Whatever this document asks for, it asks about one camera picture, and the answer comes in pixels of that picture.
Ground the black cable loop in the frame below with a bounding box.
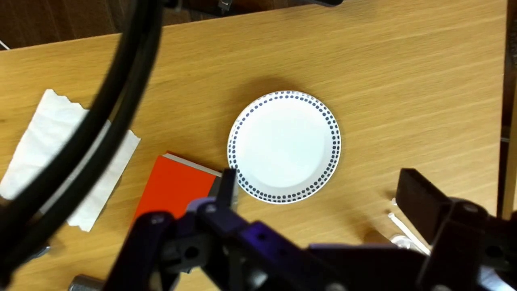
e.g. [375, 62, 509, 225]
[0, 0, 167, 288]

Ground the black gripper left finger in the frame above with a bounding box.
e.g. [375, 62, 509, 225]
[217, 168, 238, 209]

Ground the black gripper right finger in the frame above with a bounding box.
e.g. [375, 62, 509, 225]
[396, 168, 451, 244]

